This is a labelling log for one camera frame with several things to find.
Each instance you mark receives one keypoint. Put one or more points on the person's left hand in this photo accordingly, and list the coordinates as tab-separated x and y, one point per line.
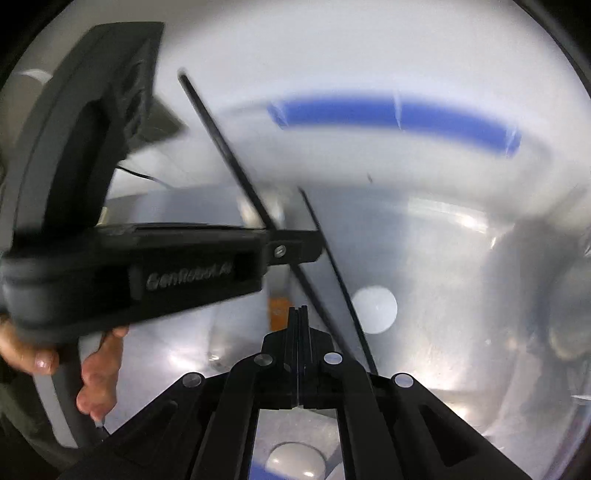
99	374

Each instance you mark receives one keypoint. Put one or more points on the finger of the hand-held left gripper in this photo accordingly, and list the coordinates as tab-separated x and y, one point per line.
295	247

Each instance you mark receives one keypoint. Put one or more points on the white round knob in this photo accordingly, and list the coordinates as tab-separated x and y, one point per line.
295	461

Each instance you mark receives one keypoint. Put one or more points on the black chopstick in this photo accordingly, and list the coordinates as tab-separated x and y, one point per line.
221	147
341	281

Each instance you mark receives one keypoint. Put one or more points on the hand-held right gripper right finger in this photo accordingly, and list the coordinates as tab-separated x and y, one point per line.
305	355

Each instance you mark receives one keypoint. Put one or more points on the white round disc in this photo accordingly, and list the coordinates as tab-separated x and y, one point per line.
374	309

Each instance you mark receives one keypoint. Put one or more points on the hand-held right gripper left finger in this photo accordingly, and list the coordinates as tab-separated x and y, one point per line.
293	355

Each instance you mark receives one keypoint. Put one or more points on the white tub with blue stripe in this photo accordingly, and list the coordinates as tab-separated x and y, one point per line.
392	113

